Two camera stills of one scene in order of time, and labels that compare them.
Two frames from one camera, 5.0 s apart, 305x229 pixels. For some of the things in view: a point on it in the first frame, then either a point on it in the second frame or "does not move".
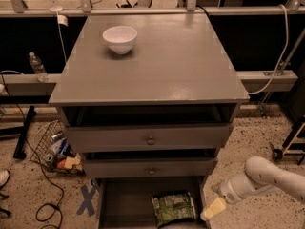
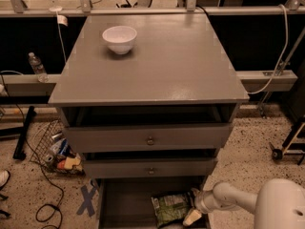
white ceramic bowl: [120, 38] does not move
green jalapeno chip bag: [172, 208] does not move
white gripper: [227, 189] -> [202, 201]
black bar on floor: [19, 151] does not move
